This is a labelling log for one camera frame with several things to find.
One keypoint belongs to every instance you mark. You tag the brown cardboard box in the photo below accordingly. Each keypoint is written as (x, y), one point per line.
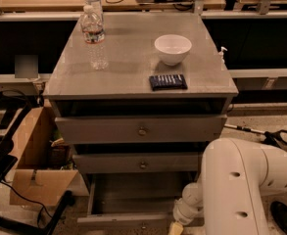
(39, 173)

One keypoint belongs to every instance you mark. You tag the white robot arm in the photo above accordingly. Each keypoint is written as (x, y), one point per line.
(235, 175)

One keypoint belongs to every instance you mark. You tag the small white pump bottle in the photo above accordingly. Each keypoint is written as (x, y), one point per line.
(223, 51)

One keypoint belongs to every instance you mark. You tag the grey drawer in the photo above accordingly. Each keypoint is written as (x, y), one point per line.
(114, 130)
(137, 162)
(134, 200)

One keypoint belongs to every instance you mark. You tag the grey top drawer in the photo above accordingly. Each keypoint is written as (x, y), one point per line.
(114, 130)

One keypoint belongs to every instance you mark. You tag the black stand frame left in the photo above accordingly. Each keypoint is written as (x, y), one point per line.
(7, 161)

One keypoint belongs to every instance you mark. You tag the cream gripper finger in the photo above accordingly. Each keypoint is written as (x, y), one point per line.
(175, 228)

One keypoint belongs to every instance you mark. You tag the grey drawer cabinet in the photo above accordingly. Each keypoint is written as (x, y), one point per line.
(123, 88)

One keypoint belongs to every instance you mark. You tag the clear front water bottle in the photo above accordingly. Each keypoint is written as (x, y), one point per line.
(92, 28)

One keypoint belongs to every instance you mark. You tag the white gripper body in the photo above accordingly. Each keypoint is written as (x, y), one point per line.
(182, 214)

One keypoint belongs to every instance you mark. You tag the white bowl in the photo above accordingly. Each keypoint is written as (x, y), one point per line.
(172, 48)

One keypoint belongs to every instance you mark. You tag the grey bottom drawer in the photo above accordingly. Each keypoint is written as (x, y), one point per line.
(134, 200)

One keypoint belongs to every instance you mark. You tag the grey middle drawer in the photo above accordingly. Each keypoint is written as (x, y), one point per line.
(137, 162)

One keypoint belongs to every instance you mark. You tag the tripod with silver pole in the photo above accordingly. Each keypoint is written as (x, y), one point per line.
(271, 138)

